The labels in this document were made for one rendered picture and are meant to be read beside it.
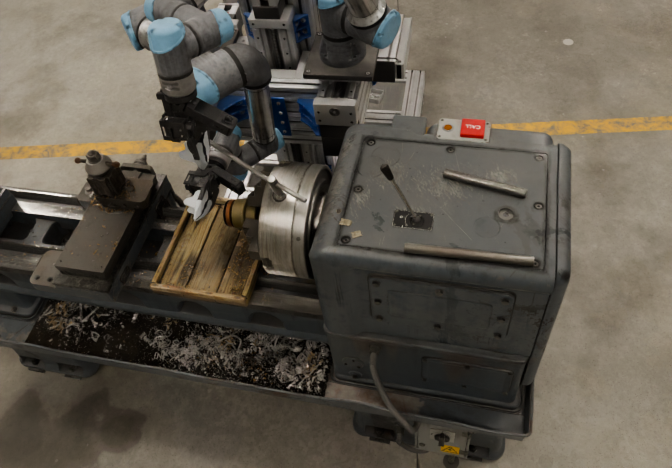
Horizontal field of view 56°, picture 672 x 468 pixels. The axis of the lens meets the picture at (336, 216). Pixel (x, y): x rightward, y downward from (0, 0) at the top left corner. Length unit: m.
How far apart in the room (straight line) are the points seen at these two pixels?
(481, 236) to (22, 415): 2.17
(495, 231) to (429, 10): 2.98
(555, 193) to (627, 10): 2.96
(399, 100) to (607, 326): 1.48
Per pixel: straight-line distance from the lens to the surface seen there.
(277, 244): 1.61
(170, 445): 2.73
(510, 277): 1.43
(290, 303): 1.85
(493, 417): 2.04
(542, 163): 1.63
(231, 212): 1.77
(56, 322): 2.46
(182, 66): 1.39
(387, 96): 3.37
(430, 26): 4.19
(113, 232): 2.04
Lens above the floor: 2.44
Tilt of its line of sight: 52 degrees down
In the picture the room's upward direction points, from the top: 9 degrees counter-clockwise
